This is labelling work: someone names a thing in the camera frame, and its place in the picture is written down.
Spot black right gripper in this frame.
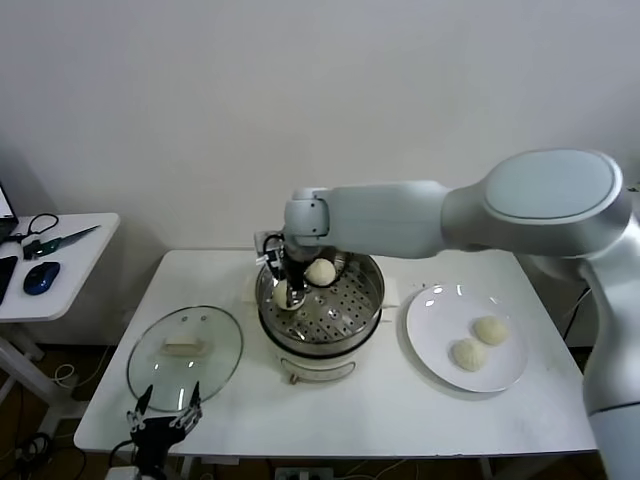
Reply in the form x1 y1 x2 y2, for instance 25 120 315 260
283 247 314 313

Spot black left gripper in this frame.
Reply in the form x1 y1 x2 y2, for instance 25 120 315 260
125 381 204 477

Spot white steamed baozi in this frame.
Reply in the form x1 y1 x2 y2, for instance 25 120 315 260
451 338 489 373
273 279 301 311
305 258 336 288
473 316 510 347

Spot glass lid with cream handle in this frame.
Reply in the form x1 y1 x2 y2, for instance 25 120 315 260
126 305 245 413

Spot stainless steel steamer basket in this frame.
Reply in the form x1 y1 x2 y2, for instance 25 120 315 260
255 244 386 355

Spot white electric cooking pot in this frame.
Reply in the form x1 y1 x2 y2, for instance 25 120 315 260
241 272 400 386

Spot white round plate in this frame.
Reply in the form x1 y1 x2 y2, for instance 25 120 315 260
399 283 529 394

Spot white power strip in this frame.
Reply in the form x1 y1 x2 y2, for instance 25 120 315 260
273 467 335 480

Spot small white side table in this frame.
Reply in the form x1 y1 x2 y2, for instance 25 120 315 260
0 213 122 436

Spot blue computer mouse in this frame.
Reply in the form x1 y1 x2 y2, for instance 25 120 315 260
22 261 62 297

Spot green and black blade tool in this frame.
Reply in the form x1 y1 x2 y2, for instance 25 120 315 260
22 225 102 262

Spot black phone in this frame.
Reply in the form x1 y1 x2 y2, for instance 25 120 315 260
0 256 20 306

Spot black laptop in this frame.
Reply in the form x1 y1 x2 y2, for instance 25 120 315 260
0 182 21 247

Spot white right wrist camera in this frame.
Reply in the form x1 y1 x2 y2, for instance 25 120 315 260
254 229 286 274

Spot white floor cable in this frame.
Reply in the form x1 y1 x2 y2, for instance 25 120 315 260
53 344 116 390

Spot black floor cables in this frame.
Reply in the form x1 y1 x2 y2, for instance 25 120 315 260
14 432 76 474

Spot black loop cord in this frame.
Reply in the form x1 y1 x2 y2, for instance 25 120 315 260
0 214 60 247

